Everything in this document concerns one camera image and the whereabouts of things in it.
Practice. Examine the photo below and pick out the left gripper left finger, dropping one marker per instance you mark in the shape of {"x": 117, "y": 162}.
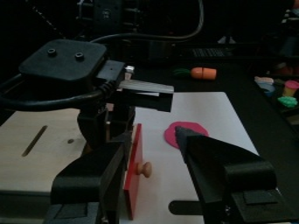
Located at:
{"x": 85, "y": 186}

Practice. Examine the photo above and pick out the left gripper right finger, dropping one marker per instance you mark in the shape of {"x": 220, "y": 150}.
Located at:
{"x": 233, "y": 180}

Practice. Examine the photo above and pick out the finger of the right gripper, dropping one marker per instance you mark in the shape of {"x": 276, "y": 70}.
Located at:
{"x": 122, "y": 122}
{"x": 93, "y": 131}

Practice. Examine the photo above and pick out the red drawer with wooden knob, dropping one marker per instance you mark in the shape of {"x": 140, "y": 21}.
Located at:
{"x": 132, "y": 186}

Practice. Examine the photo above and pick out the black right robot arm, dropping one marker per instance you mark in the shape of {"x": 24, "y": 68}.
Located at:
{"x": 106, "y": 14}

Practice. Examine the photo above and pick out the flat pink-red dough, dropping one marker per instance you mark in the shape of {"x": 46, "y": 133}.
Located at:
{"x": 172, "y": 134}

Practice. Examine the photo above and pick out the wooden drawer box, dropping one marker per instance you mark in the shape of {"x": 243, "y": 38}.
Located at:
{"x": 34, "y": 163}

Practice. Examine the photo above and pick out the green dough lump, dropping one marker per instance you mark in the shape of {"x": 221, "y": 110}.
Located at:
{"x": 287, "y": 101}

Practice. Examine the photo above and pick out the orange toy carrot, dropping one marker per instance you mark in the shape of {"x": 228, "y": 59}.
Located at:
{"x": 201, "y": 73}

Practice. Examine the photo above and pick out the white cutting board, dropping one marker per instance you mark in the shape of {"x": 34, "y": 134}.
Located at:
{"x": 201, "y": 110}

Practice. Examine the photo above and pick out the black plate with white text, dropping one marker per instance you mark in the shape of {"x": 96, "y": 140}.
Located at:
{"x": 208, "y": 52}

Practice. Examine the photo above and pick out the yellow tub with pink lid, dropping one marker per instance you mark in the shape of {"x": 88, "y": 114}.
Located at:
{"x": 291, "y": 87}

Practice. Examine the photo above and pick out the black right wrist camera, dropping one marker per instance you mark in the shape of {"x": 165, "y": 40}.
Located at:
{"x": 61, "y": 61}

